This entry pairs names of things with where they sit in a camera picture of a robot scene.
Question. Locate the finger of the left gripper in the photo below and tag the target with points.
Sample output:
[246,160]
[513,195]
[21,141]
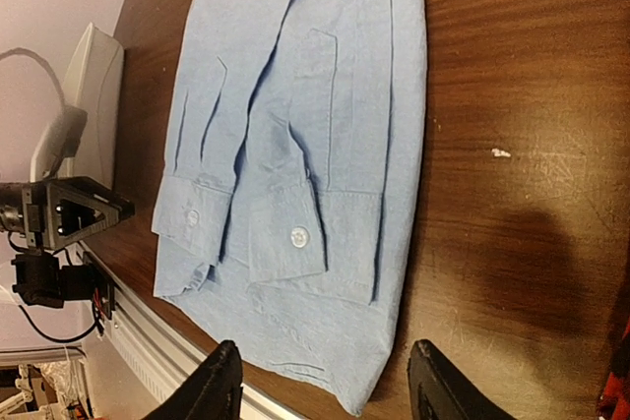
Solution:
[79,207]

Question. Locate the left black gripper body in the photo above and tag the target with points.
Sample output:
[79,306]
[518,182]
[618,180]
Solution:
[23,211]

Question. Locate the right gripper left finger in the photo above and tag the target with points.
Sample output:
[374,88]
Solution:
[212,392]

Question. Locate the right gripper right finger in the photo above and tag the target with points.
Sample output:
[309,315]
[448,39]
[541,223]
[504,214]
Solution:
[439,390]

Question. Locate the light blue long sleeve shirt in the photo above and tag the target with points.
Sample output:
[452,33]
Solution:
[291,167]

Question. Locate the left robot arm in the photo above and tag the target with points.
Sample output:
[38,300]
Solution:
[41,280]

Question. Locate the white plastic bin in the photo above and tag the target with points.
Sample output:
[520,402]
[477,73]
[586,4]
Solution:
[92,83]

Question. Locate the red black folded shirt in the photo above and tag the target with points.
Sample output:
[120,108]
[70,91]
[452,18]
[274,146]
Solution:
[613,403]

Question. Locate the aluminium front rail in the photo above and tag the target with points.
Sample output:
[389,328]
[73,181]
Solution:
[139,361]

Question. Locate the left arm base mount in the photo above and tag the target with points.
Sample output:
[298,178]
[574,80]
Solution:
[101,302]

